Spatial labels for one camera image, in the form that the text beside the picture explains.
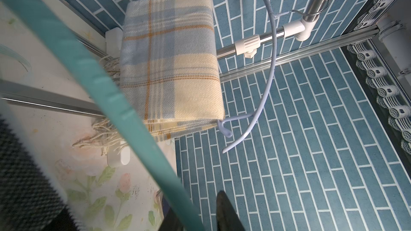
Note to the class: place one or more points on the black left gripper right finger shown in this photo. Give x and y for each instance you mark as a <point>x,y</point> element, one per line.
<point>227,219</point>

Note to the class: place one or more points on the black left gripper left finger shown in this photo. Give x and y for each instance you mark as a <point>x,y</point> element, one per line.
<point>170,221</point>

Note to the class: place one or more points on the teal green clothes hanger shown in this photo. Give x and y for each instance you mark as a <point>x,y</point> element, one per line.
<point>59,39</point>

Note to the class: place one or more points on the black grey checkered mat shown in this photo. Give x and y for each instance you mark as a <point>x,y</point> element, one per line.
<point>28,200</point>

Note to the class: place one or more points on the plaid cream blue scarf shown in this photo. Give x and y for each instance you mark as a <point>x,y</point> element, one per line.
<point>168,69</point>

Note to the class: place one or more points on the white and steel clothes rack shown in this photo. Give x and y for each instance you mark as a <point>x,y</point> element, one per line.
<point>245,46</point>

